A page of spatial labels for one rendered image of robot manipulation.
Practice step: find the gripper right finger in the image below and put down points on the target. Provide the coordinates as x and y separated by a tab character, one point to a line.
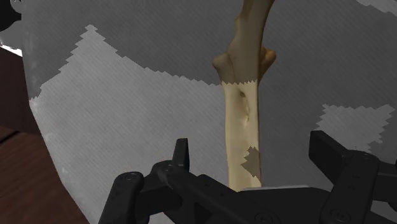
356	173

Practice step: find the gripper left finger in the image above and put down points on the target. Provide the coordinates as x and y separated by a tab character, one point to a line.
181	155

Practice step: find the beige bone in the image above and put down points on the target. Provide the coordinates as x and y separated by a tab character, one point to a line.
242	130

